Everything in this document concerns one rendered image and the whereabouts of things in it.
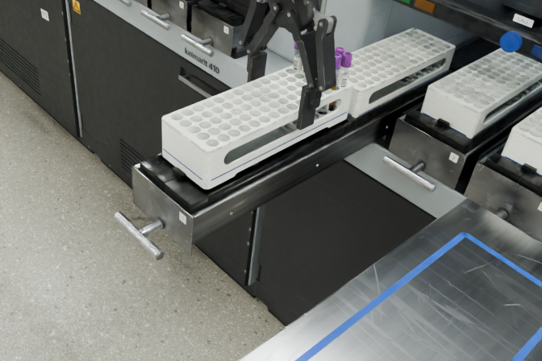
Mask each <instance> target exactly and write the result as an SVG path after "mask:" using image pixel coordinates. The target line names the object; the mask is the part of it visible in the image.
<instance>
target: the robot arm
mask: <svg viewBox="0 0 542 361"><path fill-rule="evenodd" d="M268 4H269V7H270V11H269V13H268V14H267V15H266V17H265V19H264V23H263V25H262V26H261V23H262V20H263V18H264V15H265V11H266V8H267V5H268ZM314 22H315V24H314ZM336 23H337V18H336V16H334V15H332V16H329V17H327V16H326V15H324V14H322V13H321V12H320V9H319V0H251V3H250V6H249V8H248V13H247V15H246V19H245V21H244V25H243V28H242V32H241V33H240V37H239V41H238V42H239V45H240V46H241V47H243V46H244V47H245V48H246V52H247V54H248V62H247V72H248V80H247V83H249V82H250V81H254V80H256V79H258V78H261V77H264V76H265V67H266V61H267V54H268V53H267V52H265V50H266V49H264V48H265V46H266V45H267V43H268V42H269V41H270V40H271V38H272V37H273V35H274V34H275V32H276V31H277V29H278V28H279V27H281V28H285V29H286V30H287V31H288V32H290V33H292V36H293V39H294V42H296V43H297V44H298V50H299V53H300V56H301V60H302V66H303V69H304V73H305V76H306V82H307V85H304V86H303V87H302V92H301V99H300V105H299V111H298V121H297V127H296V128H297V129H299V130H302V129H304V128H306V127H308V126H310V125H313V124H314V120H315V111H316V108H318V107H319V106H320V101H321V96H322V92H324V91H327V90H329V89H331V88H334V87H336V57H335V40H334V32H335V29H336ZM260 26H261V28H260ZM305 30H307V32H306V33H305V34H301V31H305ZM315 78H316V79H315Z"/></svg>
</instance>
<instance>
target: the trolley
mask: <svg viewBox="0 0 542 361"><path fill-rule="evenodd" d="M238 361H542V243H539V242H538V241H536V240H535V239H533V238H532V237H530V236H529V235H527V234H525V233H523V232H522V231H521V230H519V229H517V228H516V227H514V226H512V225H511V224H510V223H508V222H506V221H504V220H502V219H501V218H500V217H498V216H496V215H495V214H493V213H491V212H490V211H489V210H487V209H485V208H483V207H482V206H480V205H479V204H477V203H476V202H474V201H472V200H470V199H469V198H466V199H464V200H463V201H461V202H460V203H459V204H457V205H455V206H454V207H453V208H451V209H450V210H449V211H448V212H446V213H445V214H443V215H442V216H440V217H439V218H437V219H436V220H435V221H434V222H432V223H431V224H429V225H428V226H426V227H425V228H423V229H422V230H421V231H420V232H418V233H417V234H415V235H414V236H412V237H411V238H409V239H408V240H407V241H406V242H404V243H403V244H401V245H400V246H398V247H397V248H395V249H394V250H392V251H391V252H390V253H389V254H387V255H385V256H384V257H383V258H381V259H380V260H378V261H377V262H376V263H374V264H373V265H372V266H370V267H369V268H367V269H366V270H364V271H363V272H362V273H361V274H359V275H358V276H356V277H355V278H353V279H352V280H350V281H349V282H348V283H347V284H345V285H344V286H342V287H341V288H339V289H338V290H336V291H335V292H334V293H333V294H331V295H330V296H328V297H327V298H325V299H324V300H322V301H321V302H319V303H318V304H317V305H316V306H314V307H313V308H311V309H310V310H308V311H307V312H305V313H304V314H303V315H302V316H300V317H298V318H297V319H296V320H294V321H293V322H291V323H290V324H289V325H288V326H286V327H285V328H283V329H282V330H280V331H279V332H277V333H276V334H275V335H274V336H272V337H271V338H269V339H268V340H266V341H265V342H263V343H262V344H260V345H259V346H258V347H257V348H255V349H254V350H252V351H251V352H249V353H248V354H246V355H245V356H244V357H243V358H241V359H240V360H238Z"/></svg>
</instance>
